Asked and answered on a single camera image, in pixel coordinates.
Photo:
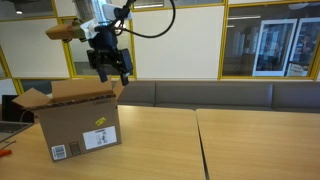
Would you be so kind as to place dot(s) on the white framed display panel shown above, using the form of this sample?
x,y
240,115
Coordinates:
x,y
305,46

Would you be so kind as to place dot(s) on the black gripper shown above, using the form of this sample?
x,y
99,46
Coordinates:
x,y
103,48

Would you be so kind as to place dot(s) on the brown cardboard box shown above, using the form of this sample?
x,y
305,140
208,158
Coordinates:
x,y
76,126

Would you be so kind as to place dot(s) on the grey laptop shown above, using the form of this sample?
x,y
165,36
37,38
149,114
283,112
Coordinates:
x,y
11,113

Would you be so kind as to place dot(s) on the grey bench sofa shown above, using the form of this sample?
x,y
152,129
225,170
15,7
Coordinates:
x,y
213,95

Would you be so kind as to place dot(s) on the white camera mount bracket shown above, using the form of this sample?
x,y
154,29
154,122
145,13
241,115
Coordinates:
x,y
89,28

